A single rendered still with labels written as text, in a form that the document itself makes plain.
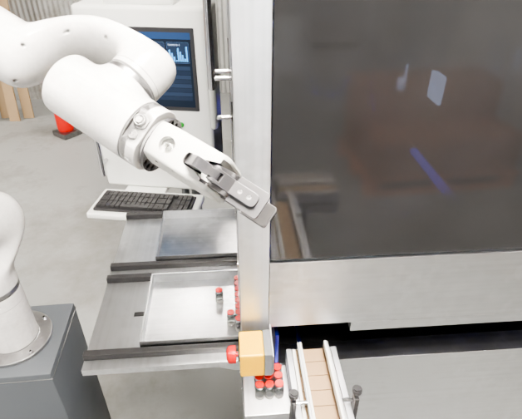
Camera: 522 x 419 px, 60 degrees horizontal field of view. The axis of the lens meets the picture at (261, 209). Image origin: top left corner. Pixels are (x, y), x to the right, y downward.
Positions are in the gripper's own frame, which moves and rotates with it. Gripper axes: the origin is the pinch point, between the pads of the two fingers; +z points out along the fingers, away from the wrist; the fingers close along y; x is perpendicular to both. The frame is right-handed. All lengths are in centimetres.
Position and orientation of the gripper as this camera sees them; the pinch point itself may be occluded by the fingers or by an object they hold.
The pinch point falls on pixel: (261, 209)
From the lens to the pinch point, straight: 54.0
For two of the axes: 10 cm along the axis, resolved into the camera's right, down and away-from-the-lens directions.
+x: -5.5, 8.3, -0.7
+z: 8.3, 5.4, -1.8
